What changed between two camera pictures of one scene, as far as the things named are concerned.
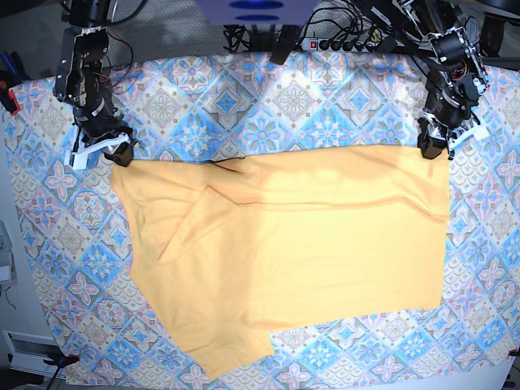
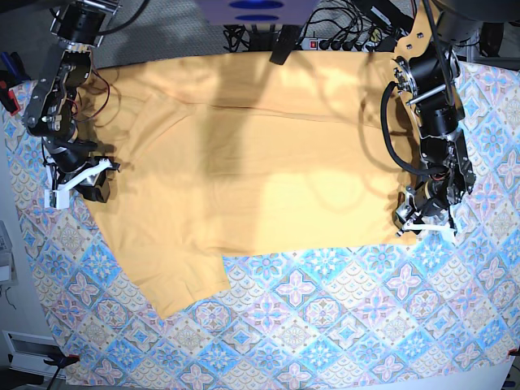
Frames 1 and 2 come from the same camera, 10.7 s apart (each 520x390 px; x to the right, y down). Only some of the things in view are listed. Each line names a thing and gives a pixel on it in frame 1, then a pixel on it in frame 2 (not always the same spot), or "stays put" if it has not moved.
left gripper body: [113, 140] to [90, 179]
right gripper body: [436, 138] to [423, 210]
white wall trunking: [26, 353] stays put
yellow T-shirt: [238, 246] to [236, 154]
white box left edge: [7, 270] stays put
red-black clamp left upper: [12, 73] stays put
